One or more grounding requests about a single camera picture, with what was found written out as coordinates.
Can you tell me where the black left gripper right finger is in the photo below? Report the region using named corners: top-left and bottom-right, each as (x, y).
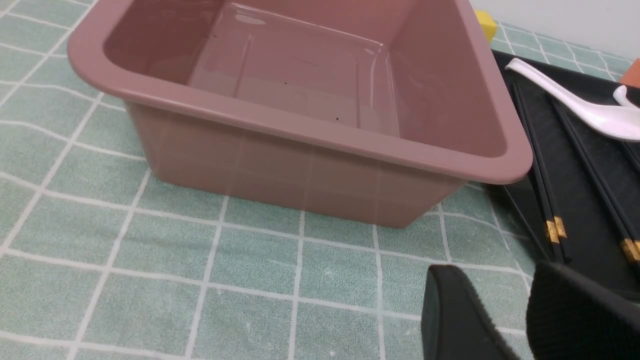
top-left (526, 262), bottom-right (640, 360)

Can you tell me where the black chopstick gold band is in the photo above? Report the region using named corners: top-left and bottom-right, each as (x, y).
top-left (553, 104), bottom-right (639, 260)
top-left (547, 95), bottom-right (640, 264)
top-left (520, 90), bottom-right (572, 265)
top-left (510, 82), bottom-right (567, 265)

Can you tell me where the green checkered tablecloth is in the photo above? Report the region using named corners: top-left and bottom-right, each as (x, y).
top-left (0, 0), bottom-right (640, 360)

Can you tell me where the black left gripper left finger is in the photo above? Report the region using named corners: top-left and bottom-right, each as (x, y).
top-left (421, 264), bottom-right (519, 360)

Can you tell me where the white ceramic spoon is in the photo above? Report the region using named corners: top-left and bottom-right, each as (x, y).
top-left (613, 85), bottom-right (640, 109)
top-left (505, 58), bottom-right (640, 143)

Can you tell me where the yellow block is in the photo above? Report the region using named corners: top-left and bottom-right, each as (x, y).
top-left (474, 9), bottom-right (498, 43)

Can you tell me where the black tray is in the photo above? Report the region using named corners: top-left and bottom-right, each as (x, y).
top-left (492, 50), bottom-right (639, 303)

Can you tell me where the pink plastic bin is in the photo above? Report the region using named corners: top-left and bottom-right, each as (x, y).
top-left (67, 0), bottom-right (532, 228)

